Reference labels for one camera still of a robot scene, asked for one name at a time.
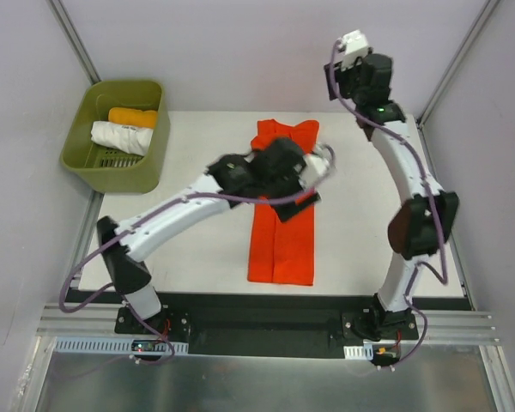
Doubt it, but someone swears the orange t shirt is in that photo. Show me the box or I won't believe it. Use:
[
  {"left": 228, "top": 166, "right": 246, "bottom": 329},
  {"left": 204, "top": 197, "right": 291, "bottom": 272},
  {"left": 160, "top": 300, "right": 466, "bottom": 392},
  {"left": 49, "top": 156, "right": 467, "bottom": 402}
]
[{"left": 248, "top": 119, "right": 319, "bottom": 286}]

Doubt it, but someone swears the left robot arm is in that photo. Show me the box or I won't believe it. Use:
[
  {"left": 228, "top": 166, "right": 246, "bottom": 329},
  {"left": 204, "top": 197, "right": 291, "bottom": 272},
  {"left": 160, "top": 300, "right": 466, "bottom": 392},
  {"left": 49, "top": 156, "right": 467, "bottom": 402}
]
[{"left": 96, "top": 137, "right": 335, "bottom": 334}]

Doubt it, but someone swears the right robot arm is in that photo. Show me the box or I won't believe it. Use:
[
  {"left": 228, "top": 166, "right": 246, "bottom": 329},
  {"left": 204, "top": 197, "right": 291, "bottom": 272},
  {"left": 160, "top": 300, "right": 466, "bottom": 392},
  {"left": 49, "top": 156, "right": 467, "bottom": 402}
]
[{"left": 324, "top": 45, "right": 459, "bottom": 342}]

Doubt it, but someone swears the rolled yellow t shirt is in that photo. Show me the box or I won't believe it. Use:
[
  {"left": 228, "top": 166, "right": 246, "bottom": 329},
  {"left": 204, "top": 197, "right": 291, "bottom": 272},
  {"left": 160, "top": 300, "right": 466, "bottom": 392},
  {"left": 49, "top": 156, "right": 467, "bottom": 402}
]
[{"left": 108, "top": 107, "right": 158, "bottom": 129}]

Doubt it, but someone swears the green plastic basket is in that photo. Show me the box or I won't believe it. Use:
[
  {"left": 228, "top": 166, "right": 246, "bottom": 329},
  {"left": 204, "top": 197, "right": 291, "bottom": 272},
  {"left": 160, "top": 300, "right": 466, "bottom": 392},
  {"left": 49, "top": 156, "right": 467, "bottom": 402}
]
[{"left": 60, "top": 79, "right": 170, "bottom": 193}]

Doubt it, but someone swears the rolled white t shirt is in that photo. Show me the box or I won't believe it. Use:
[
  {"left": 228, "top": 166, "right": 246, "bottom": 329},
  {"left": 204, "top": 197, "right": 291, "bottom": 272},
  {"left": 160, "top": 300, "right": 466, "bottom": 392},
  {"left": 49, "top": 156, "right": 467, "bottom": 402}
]
[{"left": 91, "top": 121, "right": 154, "bottom": 156}]

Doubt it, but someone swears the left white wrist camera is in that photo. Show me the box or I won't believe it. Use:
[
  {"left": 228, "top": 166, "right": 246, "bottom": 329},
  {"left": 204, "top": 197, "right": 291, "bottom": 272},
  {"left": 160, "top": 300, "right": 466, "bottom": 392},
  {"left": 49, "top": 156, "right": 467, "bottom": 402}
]
[{"left": 300, "top": 144, "right": 336, "bottom": 189}]

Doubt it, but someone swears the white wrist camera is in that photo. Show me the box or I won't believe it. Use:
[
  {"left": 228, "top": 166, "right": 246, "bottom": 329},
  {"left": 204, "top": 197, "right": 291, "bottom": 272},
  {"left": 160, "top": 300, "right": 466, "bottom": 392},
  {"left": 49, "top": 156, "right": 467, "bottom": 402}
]
[
  {"left": 300, "top": 144, "right": 336, "bottom": 189},
  {"left": 336, "top": 30, "right": 370, "bottom": 70}
]

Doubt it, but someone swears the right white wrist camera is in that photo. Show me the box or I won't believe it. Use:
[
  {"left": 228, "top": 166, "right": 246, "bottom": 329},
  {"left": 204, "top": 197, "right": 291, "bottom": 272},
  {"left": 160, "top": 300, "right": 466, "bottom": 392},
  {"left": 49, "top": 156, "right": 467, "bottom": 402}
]
[{"left": 336, "top": 30, "right": 370, "bottom": 70}]

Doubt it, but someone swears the right aluminium corner post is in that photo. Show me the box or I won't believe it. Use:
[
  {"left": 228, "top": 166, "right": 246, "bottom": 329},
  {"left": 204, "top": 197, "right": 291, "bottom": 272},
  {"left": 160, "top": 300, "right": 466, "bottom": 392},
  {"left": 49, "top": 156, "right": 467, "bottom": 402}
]
[{"left": 416, "top": 0, "right": 502, "bottom": 130}]

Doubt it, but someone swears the aluminium corner post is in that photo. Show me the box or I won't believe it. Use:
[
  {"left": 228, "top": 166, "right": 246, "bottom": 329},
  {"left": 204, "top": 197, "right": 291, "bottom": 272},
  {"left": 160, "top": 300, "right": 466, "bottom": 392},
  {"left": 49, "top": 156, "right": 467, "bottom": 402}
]
[
  {"left": 416, "top": 0, "right": 502, "bottom": 130},
  {"left": 46, "top": 0, "right": 101, "bottom": 84}
]

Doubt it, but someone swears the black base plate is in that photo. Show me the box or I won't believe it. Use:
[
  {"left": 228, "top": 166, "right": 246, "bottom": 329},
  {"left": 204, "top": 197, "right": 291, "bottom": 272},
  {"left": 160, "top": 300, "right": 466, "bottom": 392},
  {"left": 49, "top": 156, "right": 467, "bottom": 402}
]
[{"left": 114, "top": 293, "right": 418, "bottom": 359}]

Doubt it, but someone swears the aluminium rail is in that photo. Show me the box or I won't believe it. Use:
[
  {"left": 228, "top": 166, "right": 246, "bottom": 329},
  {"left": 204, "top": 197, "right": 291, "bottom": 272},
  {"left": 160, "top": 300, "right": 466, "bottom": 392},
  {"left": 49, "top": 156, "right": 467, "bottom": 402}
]
[{"left": 36, "top": 304, "right": 502, "bottom": 346}]

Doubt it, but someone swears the left aluminium corner post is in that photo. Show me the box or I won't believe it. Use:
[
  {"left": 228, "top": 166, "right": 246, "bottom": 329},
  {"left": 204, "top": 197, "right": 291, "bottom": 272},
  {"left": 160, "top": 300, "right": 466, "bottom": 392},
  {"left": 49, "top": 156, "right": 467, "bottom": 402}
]
[{"left": 46, "top": 0, "right": 101, "bottom": 84}]

